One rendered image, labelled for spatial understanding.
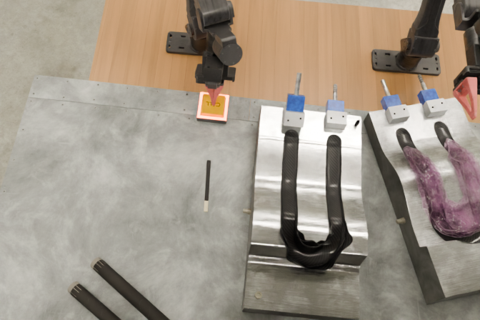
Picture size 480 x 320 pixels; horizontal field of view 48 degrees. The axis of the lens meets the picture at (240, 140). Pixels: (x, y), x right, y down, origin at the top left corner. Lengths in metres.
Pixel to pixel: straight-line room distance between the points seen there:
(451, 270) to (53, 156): 1.00
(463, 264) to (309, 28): 0.79
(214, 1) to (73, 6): 1.52
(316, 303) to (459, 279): 0.32
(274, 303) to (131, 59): 0.78
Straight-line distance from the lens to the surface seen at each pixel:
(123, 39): 1.60
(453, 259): 1.33
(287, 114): 1.32
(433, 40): 1.52
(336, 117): 1.36
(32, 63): 2.60
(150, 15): 1.65
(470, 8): 1.25
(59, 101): 1.52
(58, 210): 1.40
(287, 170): 1.32
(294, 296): 1.26
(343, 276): 1.29
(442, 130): 1.52
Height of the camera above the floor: 2.09
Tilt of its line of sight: 65 degrees down
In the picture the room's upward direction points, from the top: 9 degrees clockwise
